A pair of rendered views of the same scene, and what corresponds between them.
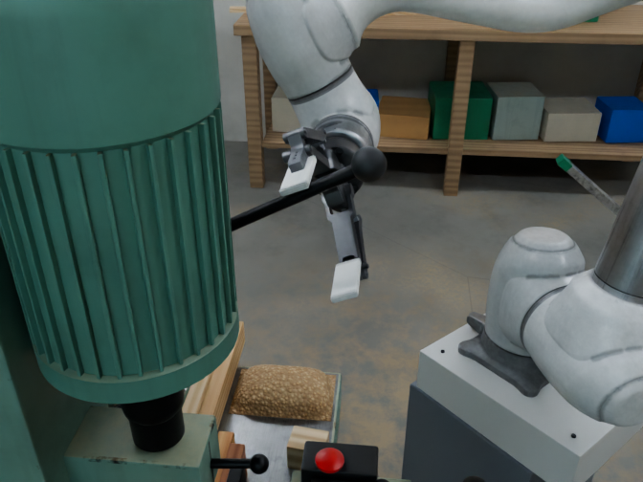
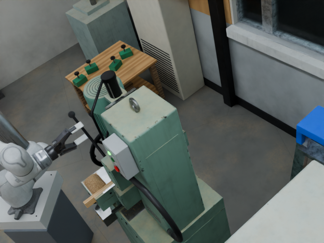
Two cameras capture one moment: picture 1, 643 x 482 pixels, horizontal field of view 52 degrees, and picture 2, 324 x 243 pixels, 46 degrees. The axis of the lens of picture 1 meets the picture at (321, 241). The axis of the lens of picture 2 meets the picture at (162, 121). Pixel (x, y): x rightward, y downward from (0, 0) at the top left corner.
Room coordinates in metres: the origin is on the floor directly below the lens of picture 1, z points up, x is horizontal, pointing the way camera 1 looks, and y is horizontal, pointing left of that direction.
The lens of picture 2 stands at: (0.99, 1.43, 2.48)
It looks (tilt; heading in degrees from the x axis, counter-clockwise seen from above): 44 degrees down; 239
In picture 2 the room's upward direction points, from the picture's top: 18 degrees counter-clockwise
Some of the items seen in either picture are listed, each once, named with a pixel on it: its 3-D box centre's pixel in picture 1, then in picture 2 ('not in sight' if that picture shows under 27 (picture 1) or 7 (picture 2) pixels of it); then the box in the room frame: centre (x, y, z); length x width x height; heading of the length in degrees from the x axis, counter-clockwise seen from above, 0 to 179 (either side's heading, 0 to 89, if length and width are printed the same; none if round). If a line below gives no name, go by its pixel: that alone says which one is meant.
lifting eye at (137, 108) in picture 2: not in sight; (134, 104); (0.50, 0.45, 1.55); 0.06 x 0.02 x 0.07; 84
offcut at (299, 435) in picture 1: (308, 449); not in sight; (0.57, 0.02, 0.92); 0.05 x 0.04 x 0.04; 77
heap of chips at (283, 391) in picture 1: (283, 383); (94, 182); (0.69, 0.05, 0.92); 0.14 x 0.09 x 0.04; 84
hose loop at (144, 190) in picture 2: not in sight; (154, 209); (0.64, 0.56, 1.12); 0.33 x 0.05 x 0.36; 84
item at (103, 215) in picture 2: not in sight; (105, 213); (0.71, 0.00, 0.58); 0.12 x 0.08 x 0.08; 84
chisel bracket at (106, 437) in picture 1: (146, 461); not in sight; (0.47, 0.18, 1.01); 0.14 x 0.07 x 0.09; 84
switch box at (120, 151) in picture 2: not in sight; (121, 156); (0.64, 0.47, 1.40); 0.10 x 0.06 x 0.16; 84
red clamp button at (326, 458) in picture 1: (329, 460); not in sight; (0.47, -0.01, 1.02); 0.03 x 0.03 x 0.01
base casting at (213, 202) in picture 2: not in sight; (157, 195); (0.48, 0.28, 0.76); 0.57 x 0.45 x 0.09; 84
